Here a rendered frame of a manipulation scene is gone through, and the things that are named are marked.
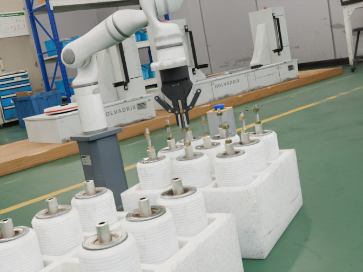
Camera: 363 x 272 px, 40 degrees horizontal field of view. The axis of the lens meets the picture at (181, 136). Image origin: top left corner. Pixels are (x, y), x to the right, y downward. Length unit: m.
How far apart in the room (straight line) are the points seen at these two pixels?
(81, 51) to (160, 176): 0.61
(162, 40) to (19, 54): 6.58
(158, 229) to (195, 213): 0.12
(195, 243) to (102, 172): 0.92
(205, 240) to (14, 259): 0.35
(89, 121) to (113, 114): 1.80
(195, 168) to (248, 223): 0.20
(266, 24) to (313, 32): 2.12
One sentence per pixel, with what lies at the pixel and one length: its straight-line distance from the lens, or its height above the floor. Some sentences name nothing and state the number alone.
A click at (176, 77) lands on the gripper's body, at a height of 0.47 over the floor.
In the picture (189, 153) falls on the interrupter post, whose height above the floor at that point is 0.26.
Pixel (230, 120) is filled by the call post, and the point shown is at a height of 0.27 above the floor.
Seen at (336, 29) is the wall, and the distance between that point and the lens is 6.88.
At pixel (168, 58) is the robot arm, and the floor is 0.52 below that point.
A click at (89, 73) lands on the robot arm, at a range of 1.82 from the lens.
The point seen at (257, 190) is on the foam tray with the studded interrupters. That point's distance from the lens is 1.22.
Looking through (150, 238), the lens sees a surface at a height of 0.22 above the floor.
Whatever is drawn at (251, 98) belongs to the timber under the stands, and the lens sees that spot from 4.43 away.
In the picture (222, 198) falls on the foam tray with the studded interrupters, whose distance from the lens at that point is 1.23.
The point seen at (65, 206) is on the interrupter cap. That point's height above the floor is 0.25.
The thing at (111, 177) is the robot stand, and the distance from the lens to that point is 1.82.
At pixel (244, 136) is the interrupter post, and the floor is 0.27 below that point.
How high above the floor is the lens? 0.52
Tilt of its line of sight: 9 degrees down
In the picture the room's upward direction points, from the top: 11 degrees counter-clockwise
